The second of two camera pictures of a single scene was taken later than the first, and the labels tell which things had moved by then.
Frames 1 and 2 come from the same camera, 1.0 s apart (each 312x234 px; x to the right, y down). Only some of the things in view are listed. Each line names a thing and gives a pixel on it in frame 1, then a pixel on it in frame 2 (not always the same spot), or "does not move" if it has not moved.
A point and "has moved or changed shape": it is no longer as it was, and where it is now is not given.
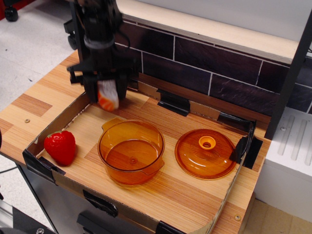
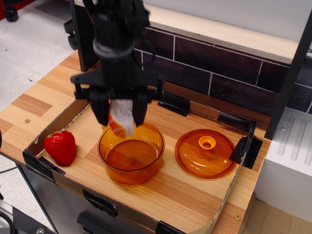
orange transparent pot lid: x=205 y=154 does not move
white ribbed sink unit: x=285 y=181 does not move
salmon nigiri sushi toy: x=107 y=94 has moved or changed shape
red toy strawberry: x=61 y=145 does not move
